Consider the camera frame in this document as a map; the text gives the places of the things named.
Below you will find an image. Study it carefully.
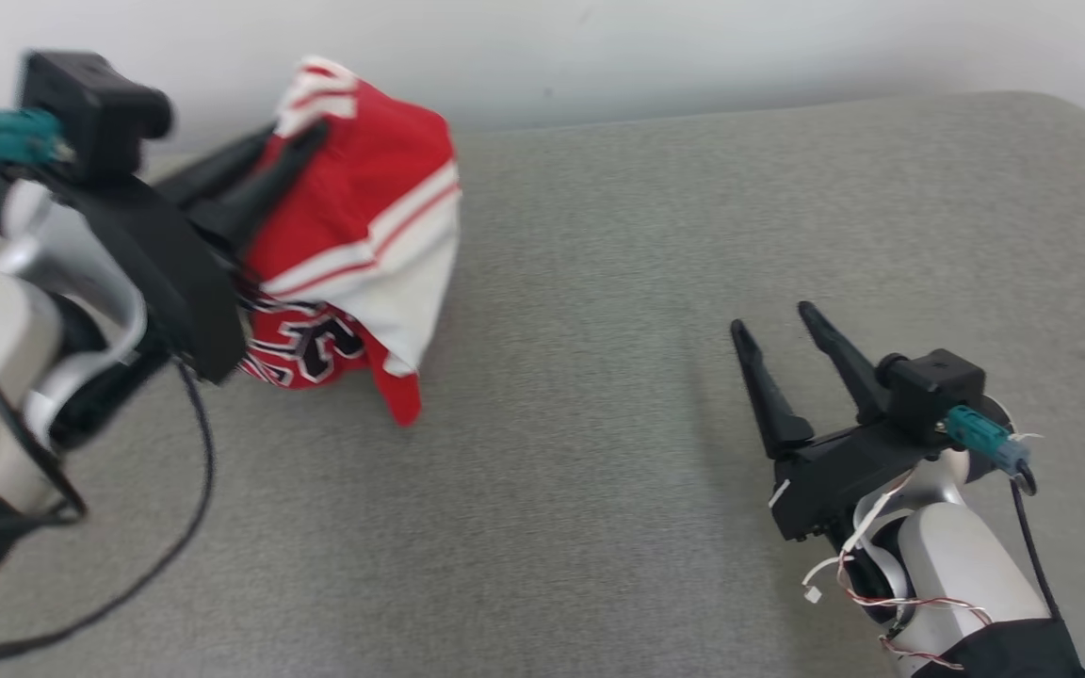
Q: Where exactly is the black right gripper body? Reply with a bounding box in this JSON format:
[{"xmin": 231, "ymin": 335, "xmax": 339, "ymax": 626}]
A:
[{"xmin": 769, "ymin": 419, "xmax": 955, "ymax": 544}]

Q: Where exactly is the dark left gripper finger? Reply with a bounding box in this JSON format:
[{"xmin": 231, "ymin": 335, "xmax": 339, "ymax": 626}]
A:
[
  {"xmin": 187, "ymin": 121, "xmax": 332, "ymax": 257},
  {"xmin": 156, "ymin": 127, "xmax": 278, "ymax": 211}
]

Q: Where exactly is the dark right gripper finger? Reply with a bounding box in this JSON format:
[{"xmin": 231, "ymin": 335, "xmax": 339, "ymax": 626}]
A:
[
  {"xmin": 729, "ymin": 318, "xmax": 817, "ymax": 461},
  {"xmin": 797, "ymin": 301, "xmax": 890, "ymax": 426}
]

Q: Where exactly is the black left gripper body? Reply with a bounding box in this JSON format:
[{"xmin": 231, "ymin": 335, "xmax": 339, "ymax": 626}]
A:
[{"xmin": 34, "ymin": 172, "xmax": 253, "ymax": 385}]

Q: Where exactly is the red white-sleeved number t-shirt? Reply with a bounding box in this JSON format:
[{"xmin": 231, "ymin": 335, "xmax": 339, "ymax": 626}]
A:
[{"xmin": 236, "ymin": 55, "xmax": 463, "ymax": 427}]

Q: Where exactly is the teal right camera connector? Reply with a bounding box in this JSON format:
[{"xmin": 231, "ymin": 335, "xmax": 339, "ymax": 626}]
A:
[{"xmin": 943, "ymin": 405, "xmax": 1033, "ymax": 476}]

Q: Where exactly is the teal camera connector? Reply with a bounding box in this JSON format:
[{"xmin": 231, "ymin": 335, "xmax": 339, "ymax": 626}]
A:
[
  {"xmin": 943, "ymin": 405, "xmax": 1033, "ymax": 476},
  {"xmin": 0, "ymin": 108, "xmax": 73, "ymax": 166}
]

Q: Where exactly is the teal left camera connector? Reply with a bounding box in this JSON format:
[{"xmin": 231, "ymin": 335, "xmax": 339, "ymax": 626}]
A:
[{"xmin": 0, "ymin": 108, "xmax": 73, "ymax": 166}]

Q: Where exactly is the thin black right camera cable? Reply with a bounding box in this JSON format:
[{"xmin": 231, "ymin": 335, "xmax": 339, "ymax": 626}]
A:
[{"xmin": 1009, "ymin": 466, "xmax": 1068, "ymax": 624}]

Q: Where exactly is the thin black camera cable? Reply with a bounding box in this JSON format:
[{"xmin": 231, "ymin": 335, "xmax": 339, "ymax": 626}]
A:
[
  {"xmin": 0, "ymin": 306, "xmax": 89, "ymax": 533},
  {"xmin": 1009, "ymin": 466, "xmax": 1068, "ymax": 624}
]

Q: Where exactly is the thin black left camera cable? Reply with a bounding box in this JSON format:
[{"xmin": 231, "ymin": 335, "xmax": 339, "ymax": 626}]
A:
[{"xmin": 0, "ymin": 306, "xmax": 89, "ymax": 533}]

